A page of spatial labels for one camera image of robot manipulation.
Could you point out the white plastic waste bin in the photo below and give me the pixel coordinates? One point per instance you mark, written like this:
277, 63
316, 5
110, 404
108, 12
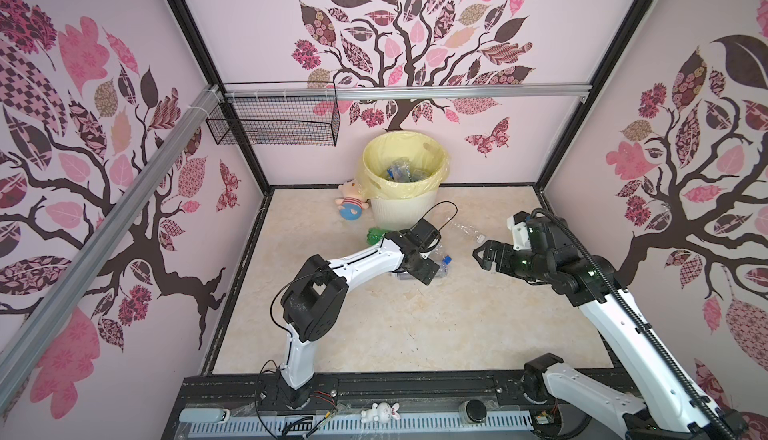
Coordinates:
401, 214

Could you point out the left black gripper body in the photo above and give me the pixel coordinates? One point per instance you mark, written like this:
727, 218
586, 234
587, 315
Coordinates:
421, 269

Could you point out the blue label bottle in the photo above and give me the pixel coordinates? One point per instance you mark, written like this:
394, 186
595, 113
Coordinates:
402, 171
441, 257

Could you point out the clear bottle purple cap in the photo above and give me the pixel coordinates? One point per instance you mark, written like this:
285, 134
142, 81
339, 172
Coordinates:
403, 276

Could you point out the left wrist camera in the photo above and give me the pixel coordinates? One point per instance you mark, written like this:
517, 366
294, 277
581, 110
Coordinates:
424, 236

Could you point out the white vented cable duct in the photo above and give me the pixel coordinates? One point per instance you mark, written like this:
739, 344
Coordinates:
271, 427

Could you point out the aluminium rail back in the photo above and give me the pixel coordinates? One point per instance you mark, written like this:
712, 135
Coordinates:
418, 93

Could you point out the black wire mesh basket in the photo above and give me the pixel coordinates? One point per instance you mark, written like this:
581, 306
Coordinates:
277, 114

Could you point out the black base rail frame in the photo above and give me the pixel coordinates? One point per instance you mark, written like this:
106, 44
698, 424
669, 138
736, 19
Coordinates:
219, 398

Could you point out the aluminium rail left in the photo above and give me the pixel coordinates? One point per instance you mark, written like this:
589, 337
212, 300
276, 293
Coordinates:
30, 342

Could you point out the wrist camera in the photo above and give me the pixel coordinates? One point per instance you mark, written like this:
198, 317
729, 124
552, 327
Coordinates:
517, 226
424, 236

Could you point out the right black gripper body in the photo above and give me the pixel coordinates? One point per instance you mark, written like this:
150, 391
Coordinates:
523, 263

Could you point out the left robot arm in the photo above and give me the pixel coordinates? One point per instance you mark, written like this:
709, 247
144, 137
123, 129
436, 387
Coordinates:
312, 302

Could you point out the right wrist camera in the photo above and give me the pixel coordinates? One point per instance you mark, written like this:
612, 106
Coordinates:
517, 226

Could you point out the plush doll toy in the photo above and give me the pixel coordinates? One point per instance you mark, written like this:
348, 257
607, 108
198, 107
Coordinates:
351, 203

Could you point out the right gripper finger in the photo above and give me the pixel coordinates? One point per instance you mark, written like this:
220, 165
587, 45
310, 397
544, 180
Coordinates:
489, 264
489, 250

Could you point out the yellow plastic bin liner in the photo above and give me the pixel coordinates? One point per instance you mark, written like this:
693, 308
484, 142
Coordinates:
421, 152

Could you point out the green bottle near bin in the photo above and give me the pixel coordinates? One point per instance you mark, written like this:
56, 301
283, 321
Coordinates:
375, 235

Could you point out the aluminium rail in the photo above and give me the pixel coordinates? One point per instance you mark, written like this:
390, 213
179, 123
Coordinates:
418, 93
30, 342

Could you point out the white bunny figurine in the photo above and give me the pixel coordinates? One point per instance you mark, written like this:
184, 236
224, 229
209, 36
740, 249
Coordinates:
381, 413

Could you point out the black round knob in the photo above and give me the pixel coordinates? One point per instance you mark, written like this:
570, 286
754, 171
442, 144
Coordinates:
473, 412

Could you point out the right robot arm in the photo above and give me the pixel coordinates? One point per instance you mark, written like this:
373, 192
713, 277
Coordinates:
668, 404

